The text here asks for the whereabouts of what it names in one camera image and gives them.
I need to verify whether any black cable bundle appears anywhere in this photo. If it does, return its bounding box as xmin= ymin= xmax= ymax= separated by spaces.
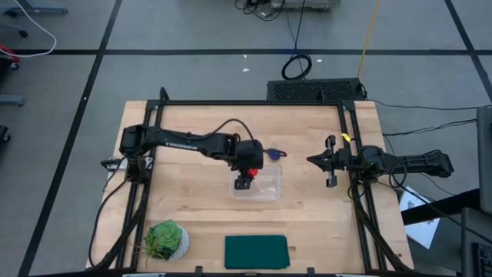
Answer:
xmin=234 ymin=0 xmax=288 ymax=22

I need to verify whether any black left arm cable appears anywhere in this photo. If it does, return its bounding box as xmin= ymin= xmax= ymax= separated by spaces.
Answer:
xmin=186 ymin=118 xmax=258 ymax=144

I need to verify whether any green folded cloth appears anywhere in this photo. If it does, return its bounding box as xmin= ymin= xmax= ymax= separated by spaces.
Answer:
xmin=224 ymin=235 xmax=291 ymax=270

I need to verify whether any black aluminium table frame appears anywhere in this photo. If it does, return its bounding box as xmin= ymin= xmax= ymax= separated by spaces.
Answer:
xmin=86 ymin=86 xmax=414 ymax=277

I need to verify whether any red hose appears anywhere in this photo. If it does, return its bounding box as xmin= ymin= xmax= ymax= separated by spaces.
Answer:
xmin=0 ymin=43 xmax=21 ymax=65

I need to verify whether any grey desk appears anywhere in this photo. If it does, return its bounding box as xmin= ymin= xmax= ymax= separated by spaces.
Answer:
xmin=460 ymin=207 xmax=492 ymax=277

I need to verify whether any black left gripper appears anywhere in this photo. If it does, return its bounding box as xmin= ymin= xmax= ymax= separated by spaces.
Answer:
xmin=230 ymin=139 xmax=265 ymax=191

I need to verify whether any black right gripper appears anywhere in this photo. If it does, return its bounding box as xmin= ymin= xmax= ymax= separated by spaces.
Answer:
xmin=306 ymin=134 xmax=353 ymax=189

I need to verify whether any clear plastic tub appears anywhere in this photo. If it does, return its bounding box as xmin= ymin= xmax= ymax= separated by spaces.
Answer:
xmin=228 ymin=164 xmax=283 ymax=202

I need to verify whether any yellow hanging cable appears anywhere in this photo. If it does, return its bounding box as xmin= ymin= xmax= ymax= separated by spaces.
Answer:
xmin=357 ymin=0 xmax=382 ymax=80

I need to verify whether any grey equipment box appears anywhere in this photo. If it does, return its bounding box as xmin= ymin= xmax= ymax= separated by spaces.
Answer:
xmin=271 ymin=0 xmax=342 ymax=11

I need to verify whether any white floor cable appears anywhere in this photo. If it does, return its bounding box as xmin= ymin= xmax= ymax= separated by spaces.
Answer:
xmin=10 ymin=0 xmax=58 ymax=58

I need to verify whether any black perforated computer case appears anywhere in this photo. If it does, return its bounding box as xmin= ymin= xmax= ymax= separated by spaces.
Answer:
xmin=266 ymin=78 xmax=364 ymax=102

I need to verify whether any black keyboard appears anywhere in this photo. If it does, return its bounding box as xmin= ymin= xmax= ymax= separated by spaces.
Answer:
xmin=471 ymin=242 xmax=492 ymax=277

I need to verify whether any black power cable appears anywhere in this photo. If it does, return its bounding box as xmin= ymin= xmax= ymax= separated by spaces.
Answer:
xmin=88 ymin=177 xmax=130 ymax=269

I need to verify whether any succulent in white patterned pot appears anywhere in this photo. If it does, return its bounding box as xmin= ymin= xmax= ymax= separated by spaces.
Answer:
xmin=142 ymin=219 xmax=191 ymax=262

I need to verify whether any white printed paper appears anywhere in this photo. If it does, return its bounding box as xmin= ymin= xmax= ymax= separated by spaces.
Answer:
xmin=399 ymin=186 xmax=441 ymax=249

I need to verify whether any black coiled floor cable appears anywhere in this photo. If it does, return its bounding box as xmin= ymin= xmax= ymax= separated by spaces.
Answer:
xmin=281 ymin=0 xmax=313 ymax=81

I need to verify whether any grey monitor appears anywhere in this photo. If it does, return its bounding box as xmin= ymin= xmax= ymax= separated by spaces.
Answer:
xmin=476 ymin=105 xmax=492 ymax=215

